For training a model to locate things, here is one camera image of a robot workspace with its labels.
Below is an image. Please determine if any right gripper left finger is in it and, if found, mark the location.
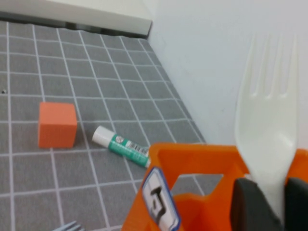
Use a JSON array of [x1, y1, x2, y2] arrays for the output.
[[230, 178, 286, 231]]

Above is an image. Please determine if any white plastic fork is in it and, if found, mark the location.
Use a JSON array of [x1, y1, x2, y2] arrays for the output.
[[234, 32, 300, 223]]

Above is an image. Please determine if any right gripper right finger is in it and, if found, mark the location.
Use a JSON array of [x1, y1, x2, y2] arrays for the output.
[[280, 177, 308, 231]]

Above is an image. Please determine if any orange plastic cutlery holder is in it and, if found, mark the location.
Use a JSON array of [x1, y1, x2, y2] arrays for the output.
[[122, 141, 308, 231]]

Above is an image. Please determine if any green white glue stick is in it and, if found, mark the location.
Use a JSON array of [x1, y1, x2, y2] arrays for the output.
[[91, 125, 151, 168]]

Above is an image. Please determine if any grey grid table mat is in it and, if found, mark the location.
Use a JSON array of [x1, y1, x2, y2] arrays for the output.
[[0, 20, 207, 231]]

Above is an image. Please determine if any orange foam cube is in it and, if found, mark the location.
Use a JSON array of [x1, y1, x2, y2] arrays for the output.
[[38, 102, 78, 149]]

